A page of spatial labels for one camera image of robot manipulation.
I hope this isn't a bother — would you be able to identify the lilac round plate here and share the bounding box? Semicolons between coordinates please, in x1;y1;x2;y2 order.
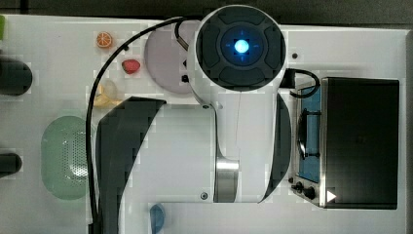
144;23;191;95

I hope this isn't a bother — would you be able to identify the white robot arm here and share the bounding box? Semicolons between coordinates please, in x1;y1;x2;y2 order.
89;5;292;234

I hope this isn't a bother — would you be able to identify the silver toaster oven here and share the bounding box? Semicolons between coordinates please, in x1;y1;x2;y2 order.
289;77;399;210

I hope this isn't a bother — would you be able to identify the large black pot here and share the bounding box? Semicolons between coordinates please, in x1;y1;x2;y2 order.
0;58;32;96

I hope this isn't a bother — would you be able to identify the pink strawberry toy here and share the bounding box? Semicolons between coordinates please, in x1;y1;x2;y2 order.
122;59;141;74

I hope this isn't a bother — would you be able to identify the orange slice toy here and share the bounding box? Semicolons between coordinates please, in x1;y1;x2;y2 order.
95;31;113;49

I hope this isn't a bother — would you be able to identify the small black cup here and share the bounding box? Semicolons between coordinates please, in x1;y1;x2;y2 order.
0;153;22;177

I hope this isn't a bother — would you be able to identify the green perforated strainer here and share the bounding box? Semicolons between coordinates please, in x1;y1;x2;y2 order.
41;116;88;200

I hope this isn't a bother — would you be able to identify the peeled banana toy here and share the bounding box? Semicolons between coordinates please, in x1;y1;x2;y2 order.
94;81;122;108

